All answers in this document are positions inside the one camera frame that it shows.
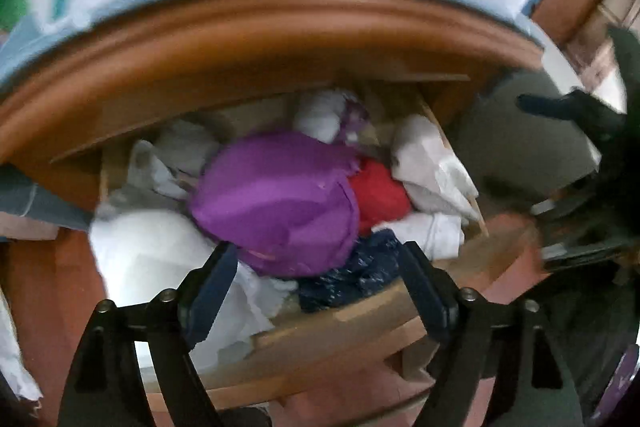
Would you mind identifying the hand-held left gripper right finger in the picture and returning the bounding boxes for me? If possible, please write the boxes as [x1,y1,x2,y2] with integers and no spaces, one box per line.
[397,241,586,427]

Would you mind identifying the white purple-print underwear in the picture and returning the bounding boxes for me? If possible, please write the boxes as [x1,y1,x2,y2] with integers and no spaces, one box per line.
[292,89,373,145]

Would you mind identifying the purple underwear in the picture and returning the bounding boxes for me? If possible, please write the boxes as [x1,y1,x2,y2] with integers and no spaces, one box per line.
[189,131,362,279]

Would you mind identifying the wooden nightstand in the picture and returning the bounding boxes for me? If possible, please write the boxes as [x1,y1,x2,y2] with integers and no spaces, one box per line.
[0,0,546,228]

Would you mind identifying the navy dotted underwear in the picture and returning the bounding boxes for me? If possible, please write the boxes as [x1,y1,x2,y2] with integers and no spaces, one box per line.
[297,229,406,314]

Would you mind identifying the person's dark green trousers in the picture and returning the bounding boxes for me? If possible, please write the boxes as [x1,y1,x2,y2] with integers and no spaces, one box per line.
[542,262,640,413]

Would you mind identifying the large white underwear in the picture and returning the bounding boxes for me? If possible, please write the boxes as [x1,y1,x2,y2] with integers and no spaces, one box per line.
[89,207,301,373]

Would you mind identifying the green foam mat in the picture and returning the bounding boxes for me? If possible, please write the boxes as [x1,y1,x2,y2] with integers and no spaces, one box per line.
[0,0,31,32]

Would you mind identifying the blue checked cloth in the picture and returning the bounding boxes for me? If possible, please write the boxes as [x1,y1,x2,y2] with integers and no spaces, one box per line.
[0,0,546,233]

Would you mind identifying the wooden drawer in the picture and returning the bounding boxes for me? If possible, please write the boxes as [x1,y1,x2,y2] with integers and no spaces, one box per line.
[95,82,541,408]

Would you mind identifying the wooden door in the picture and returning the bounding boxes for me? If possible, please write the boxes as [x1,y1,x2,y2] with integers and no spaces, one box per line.
[530,0,640,72]

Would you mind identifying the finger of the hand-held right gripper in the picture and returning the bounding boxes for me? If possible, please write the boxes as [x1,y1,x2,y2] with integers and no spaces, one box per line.
[517,89,606,132]

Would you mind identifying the white floral sheet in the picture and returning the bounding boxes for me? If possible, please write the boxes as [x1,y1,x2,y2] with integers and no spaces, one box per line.
[0,297,41,403]

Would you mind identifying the grey cabinet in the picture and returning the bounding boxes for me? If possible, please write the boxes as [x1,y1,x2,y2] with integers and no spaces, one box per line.
[450,69,601,212]

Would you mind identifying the red underwear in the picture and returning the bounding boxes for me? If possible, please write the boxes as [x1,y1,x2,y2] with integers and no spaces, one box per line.
[347,157,413,235]

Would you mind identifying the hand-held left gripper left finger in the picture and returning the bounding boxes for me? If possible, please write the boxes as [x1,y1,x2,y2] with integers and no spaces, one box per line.
[57,241,240,427]

